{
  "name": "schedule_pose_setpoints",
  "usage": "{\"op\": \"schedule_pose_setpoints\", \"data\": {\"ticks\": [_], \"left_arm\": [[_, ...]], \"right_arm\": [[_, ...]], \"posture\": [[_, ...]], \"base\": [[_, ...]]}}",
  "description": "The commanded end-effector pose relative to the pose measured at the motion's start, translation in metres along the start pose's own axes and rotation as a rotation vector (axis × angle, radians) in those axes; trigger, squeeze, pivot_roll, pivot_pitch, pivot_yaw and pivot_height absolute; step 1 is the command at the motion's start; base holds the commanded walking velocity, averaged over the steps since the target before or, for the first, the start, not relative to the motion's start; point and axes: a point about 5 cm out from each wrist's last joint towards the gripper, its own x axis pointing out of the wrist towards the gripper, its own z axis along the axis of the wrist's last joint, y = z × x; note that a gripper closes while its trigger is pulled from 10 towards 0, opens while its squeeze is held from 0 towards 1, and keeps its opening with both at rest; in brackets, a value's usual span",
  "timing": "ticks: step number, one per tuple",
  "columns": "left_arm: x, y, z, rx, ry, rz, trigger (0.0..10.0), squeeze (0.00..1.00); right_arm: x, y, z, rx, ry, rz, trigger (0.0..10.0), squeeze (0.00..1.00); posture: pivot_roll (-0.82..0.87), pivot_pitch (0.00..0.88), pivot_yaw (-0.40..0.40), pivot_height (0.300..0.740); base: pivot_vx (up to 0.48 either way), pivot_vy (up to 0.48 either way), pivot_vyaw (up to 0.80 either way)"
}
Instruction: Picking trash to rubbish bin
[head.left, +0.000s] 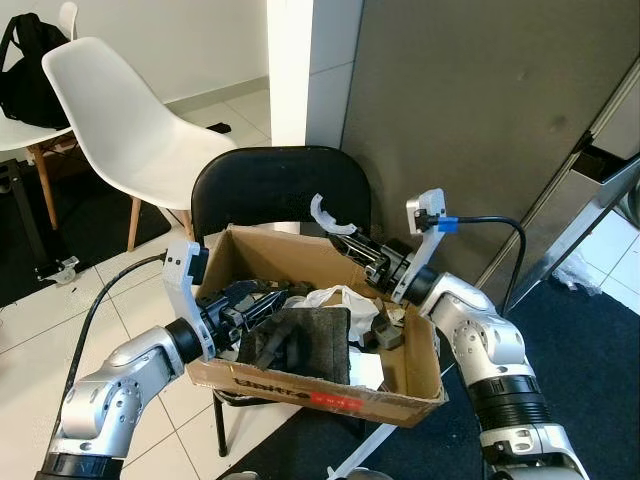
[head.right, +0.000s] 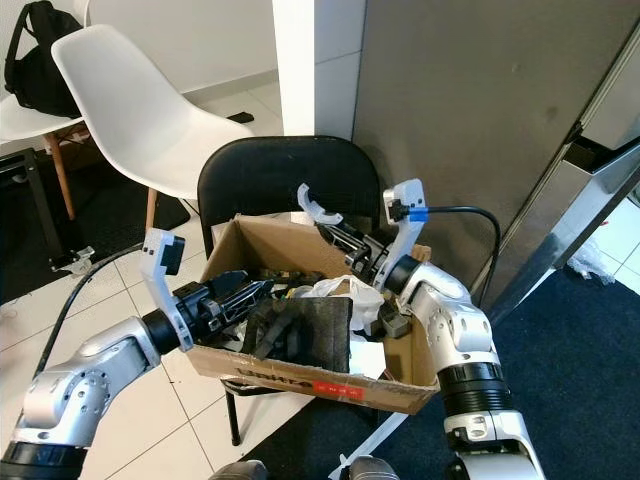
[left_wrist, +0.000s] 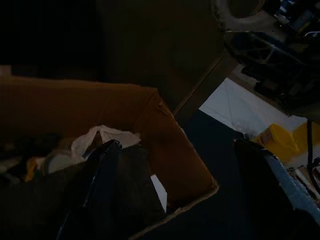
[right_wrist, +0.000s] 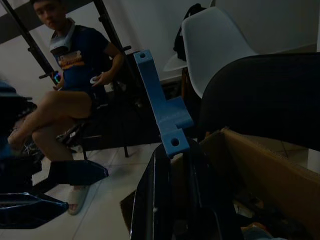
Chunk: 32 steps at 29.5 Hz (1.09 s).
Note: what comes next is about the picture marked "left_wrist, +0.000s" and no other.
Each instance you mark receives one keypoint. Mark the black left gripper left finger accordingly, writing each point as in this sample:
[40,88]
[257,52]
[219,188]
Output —
[87,200]

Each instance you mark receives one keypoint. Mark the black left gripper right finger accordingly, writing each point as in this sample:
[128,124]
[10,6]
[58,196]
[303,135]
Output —
[270,200]

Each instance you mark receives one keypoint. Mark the dark grey crumpled trash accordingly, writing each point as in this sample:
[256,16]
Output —
[140,185]

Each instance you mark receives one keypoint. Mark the brown cardboard rubbish box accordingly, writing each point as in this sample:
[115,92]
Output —
[125,112]

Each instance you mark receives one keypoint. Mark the grey round lid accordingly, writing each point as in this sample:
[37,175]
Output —
[58,162]

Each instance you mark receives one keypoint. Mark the yellow packet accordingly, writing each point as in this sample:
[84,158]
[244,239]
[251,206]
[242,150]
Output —
[277,137]

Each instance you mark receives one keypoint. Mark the white plastic bag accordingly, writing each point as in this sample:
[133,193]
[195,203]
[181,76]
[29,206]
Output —
[110,132]

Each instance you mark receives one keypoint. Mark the white paper scrap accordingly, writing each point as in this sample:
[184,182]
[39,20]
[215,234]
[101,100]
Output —
[158,192]

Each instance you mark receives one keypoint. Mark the white flat board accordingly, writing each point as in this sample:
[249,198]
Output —
[240,105]

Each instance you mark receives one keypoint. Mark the black mesh basket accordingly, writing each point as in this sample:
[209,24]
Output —
[270,55]

